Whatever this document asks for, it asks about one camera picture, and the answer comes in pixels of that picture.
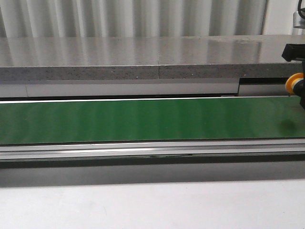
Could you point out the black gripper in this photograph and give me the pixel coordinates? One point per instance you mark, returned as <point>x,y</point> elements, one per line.
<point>294,52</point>

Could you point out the yellow push button switch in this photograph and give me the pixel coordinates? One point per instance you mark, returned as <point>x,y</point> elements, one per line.
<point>295,84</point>

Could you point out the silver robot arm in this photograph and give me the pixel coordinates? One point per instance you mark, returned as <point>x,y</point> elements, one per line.
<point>299,18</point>

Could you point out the green conveyor belt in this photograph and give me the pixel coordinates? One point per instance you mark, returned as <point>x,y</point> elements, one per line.
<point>73,121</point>

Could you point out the grey stone countertop slab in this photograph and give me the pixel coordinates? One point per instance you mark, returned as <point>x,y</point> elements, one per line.
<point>150,58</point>

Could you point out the white corrugated wall panel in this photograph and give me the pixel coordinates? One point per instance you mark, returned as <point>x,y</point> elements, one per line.
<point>131,18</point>

